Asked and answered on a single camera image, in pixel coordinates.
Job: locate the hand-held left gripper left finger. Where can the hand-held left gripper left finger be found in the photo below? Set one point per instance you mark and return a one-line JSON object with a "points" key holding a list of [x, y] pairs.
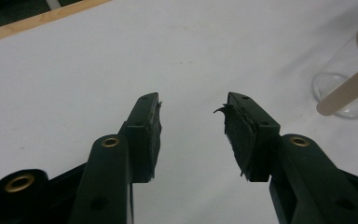
{"points": [[115, 174]]}

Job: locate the white pipe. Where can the white pipe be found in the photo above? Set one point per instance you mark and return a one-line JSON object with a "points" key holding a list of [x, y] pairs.
{"points": [[52, 3]]}

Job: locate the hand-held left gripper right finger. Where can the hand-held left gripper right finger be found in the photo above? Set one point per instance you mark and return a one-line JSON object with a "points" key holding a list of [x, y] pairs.
{"points": [[304, 177]]}

